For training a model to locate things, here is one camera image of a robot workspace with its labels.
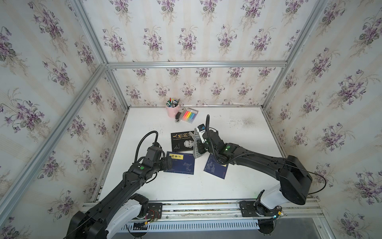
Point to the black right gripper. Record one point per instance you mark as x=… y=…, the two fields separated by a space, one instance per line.
x=200 y=150

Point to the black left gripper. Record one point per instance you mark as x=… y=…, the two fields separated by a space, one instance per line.
x=164 y=167

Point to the blue book yellow label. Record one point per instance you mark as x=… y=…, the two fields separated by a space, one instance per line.
x=182 y=163
x=214 y=168

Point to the grey striped cleaning cloth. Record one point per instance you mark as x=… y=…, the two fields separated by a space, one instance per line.
x=199 y=149

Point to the black portrait book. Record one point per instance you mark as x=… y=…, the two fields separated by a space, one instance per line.
x=182 y=141

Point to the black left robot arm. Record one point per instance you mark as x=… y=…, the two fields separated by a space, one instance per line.
x=123 y=203

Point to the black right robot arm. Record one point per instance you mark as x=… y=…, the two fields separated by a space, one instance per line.
x=294 y=181

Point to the colourful sticky notes pack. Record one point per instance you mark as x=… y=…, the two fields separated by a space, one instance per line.
x=189 y=115

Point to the black clip near cup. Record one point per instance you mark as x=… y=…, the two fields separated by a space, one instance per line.
x=178 y=117

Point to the pink pen cup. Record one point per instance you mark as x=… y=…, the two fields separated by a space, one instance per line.
x=172 y=111

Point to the pens in cup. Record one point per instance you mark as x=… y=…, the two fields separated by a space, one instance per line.
x=172 y=103

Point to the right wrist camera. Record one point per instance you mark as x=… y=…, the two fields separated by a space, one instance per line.
x=201 y=129

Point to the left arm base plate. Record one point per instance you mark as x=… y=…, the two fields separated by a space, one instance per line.
x=151 y=211

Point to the aluminium mounting rail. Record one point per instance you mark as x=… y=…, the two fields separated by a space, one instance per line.
x=199 y=210

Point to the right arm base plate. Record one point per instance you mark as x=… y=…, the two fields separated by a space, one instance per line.
x=257 y=209

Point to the white slotted cable duct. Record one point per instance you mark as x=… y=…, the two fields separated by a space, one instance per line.
x=194 y=226

